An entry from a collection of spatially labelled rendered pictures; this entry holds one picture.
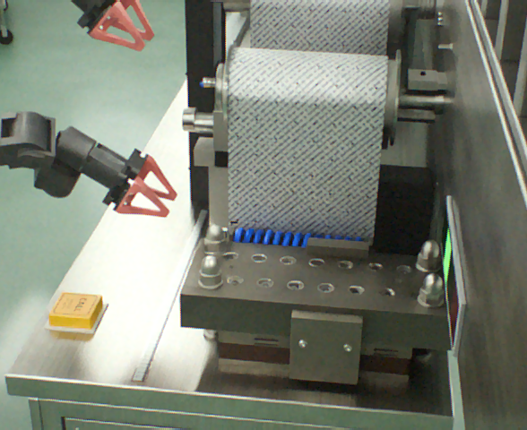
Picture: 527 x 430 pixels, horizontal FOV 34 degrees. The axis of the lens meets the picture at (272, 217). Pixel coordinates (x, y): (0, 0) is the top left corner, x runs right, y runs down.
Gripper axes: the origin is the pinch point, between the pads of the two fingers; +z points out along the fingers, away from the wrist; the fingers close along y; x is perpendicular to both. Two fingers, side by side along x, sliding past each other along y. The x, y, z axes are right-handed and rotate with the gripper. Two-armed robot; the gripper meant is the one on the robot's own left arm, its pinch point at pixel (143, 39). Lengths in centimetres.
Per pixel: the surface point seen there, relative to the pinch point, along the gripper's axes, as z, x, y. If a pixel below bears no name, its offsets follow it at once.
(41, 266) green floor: 22, -150, -136
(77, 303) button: 18.7, -35.6, 16.9
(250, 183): 26.9, -3.6, 7.9
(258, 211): 31.1, -6.5, 7.8
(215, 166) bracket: 22.1, -8.6, 0.5
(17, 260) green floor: 13, -157, -139
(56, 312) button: 16.9, -37.3, 19.9
